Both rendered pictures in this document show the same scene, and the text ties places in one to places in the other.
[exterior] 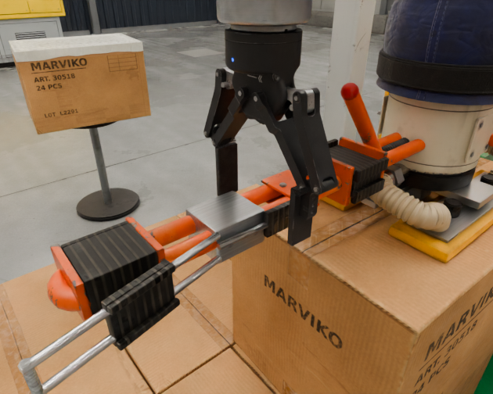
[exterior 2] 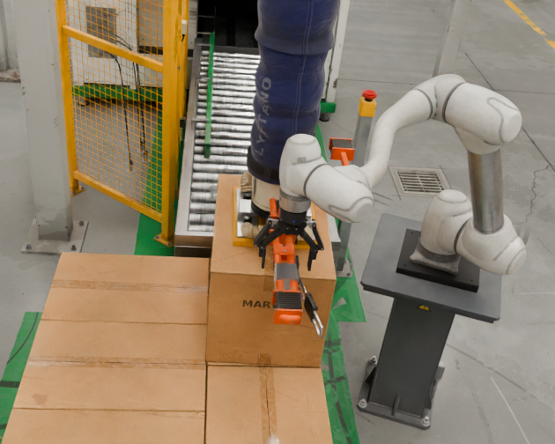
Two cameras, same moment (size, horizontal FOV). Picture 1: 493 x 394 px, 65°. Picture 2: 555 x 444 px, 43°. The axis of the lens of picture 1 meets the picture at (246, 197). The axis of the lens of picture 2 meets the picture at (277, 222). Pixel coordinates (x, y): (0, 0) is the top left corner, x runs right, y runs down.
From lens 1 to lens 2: 174 cm
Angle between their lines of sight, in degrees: 49
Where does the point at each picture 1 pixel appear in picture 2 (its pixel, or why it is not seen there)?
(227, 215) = (291, 272)
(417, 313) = (330, 273)
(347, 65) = (49, 85)
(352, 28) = (46, 48)
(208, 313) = (173, 360)
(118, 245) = (290, 298)
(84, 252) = (286, 305)
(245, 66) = (299, 222)
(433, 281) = (322, 259)
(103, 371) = (164, 426)
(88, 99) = not seen: outside the picture
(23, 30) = not seen: outside the picture
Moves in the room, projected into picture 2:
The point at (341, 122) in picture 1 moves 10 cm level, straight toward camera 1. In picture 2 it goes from (56, 144) to (65, 152)
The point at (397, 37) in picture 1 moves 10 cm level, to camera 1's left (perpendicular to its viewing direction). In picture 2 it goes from (270, 160) to (251, 172)
